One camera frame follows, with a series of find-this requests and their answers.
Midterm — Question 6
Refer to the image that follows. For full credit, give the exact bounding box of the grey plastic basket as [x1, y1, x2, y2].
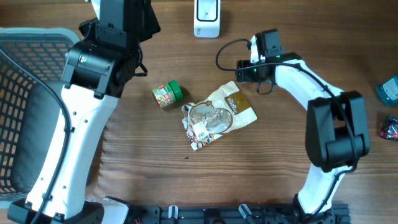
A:
[1, 27, 80, 208]

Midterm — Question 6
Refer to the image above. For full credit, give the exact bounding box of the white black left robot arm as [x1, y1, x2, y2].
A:
[7, 0, 160, 223]

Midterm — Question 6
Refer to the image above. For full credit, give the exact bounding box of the black mounting rail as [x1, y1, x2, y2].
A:
[124, 203, 351, 224]

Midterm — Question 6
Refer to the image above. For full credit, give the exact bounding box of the black red snack packet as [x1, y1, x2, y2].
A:
[380, 114, 398, 141]

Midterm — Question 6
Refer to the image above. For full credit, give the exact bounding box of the green lid jar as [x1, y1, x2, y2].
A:
[152, 80, 183, 108]

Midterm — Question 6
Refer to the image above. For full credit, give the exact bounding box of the white barcode scanner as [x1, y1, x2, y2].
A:
[193, 0, 221, 38]

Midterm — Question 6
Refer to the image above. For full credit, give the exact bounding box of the blue mouthwash bottle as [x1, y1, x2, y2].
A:
[376, 73, 398, 106]

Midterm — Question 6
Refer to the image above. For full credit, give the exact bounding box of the brown snack pouch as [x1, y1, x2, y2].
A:
[182, 81, 257, 151]

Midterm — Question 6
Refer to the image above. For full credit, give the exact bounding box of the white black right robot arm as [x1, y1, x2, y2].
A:
[235, 29, 370, 223]

